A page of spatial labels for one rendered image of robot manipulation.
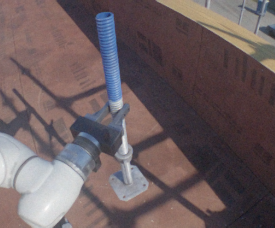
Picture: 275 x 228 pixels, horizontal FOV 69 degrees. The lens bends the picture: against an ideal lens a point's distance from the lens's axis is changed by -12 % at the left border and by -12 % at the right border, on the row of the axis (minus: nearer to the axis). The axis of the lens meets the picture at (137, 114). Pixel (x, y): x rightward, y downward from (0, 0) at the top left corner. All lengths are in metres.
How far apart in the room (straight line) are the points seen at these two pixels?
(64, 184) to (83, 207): 0.93
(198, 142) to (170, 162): 0.26
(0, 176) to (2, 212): 1.10
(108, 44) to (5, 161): 0.34
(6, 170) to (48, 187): 0.11
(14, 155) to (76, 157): 0.14
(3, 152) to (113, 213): 0.95
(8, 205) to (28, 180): 1.11
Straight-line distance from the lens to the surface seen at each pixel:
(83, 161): 0.52
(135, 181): 1.04
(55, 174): 0.50
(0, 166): 0.53
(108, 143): 0.54
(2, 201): 1.65
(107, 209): 1.38
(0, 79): 2.66
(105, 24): 0.48
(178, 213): 1.37
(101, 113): 0.62
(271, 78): 1.19
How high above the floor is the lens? 1.29
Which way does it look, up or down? 47 degrees down
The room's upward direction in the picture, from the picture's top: 3 degrees counter-clockwise
